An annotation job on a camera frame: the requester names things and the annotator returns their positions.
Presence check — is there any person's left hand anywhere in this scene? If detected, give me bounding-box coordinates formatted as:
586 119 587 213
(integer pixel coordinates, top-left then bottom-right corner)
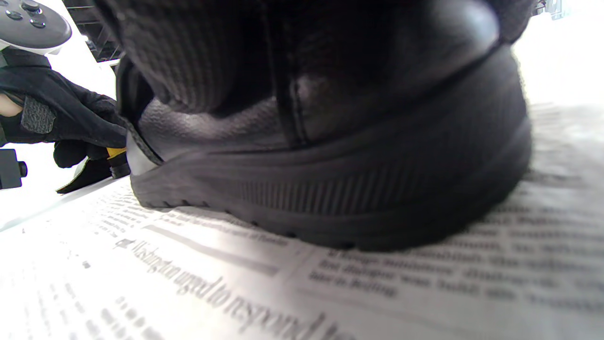
0 50 129 189

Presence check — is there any person's right hand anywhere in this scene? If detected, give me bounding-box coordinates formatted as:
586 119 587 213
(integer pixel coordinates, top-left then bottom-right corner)
94 0 284 115

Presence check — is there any white polishing cloth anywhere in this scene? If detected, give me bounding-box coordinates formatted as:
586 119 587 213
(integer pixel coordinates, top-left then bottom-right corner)
57 158 114 195

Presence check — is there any grey hand controller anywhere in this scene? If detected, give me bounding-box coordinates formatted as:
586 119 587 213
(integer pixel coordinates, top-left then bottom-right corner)
0 0 73 55

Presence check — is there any black leather shoe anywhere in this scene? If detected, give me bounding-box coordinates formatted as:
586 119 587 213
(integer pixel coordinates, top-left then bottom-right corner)
116 0 534 252

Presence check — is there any printed newspaper sheet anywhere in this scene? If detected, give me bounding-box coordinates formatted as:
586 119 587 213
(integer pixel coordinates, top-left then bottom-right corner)
0 102 604 340

